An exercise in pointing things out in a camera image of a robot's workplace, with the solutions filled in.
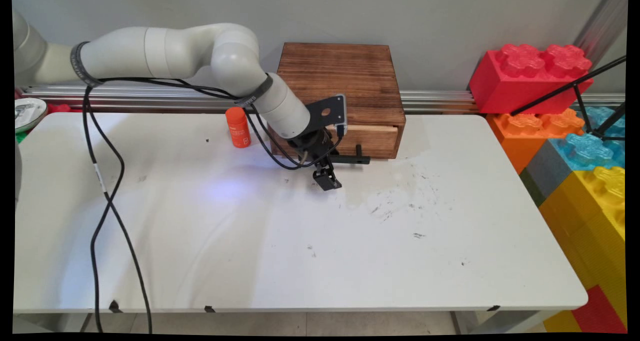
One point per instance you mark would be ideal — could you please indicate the orange giant toy brick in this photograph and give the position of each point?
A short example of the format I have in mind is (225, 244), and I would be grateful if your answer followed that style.
(520, 136)

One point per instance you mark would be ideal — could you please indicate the blue giant toy brick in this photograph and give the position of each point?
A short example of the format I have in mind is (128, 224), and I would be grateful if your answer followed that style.
(590, 151)

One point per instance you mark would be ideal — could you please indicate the large yellow giant toy brick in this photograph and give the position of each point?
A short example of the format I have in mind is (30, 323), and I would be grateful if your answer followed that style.
(595, 221)

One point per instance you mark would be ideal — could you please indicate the dark wooden cabinet housing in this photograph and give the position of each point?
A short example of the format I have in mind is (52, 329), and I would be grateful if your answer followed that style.
(345, 76)

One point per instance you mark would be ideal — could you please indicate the black tripod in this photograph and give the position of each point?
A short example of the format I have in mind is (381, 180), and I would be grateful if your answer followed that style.
(565, 88)

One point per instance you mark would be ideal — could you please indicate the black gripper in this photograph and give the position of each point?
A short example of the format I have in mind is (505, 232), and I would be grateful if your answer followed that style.
(312, 148)

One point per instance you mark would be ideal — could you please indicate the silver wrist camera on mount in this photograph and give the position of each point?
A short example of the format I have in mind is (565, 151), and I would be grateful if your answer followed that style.
(327, 112)

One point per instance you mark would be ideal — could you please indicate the black table edge clip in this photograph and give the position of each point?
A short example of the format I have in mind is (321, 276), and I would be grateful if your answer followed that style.
(493, 308)
(115, 306)
(210, 309)

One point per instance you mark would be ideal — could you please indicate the red giant toy brick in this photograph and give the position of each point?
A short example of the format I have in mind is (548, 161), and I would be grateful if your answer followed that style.
(520, 83)

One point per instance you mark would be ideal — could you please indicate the red flat object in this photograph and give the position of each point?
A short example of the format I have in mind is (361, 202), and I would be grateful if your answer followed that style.
(62, 108)

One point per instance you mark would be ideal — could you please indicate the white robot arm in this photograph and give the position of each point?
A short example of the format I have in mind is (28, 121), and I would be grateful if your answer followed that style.
(175, 51)

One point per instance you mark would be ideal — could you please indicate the orange plastic bottle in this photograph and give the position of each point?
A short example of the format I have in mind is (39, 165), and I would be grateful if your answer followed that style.
(238, 128)

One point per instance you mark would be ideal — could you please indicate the green object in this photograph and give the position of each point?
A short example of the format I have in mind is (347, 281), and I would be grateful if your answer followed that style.
(19, 138)

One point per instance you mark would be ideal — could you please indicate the white round disc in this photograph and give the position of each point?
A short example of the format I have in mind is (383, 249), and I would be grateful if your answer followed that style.
(27, 112)

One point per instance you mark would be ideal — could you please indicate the horizontal aluminium rail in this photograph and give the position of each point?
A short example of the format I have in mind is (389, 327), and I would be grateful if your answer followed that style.
(440, 101)

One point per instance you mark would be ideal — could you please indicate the slanted aluminium post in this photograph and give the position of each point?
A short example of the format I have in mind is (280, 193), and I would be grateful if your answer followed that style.
(600, 23)

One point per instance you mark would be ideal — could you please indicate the grey metal table leg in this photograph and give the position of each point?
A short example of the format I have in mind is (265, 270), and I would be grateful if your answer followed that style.
(480, 322)

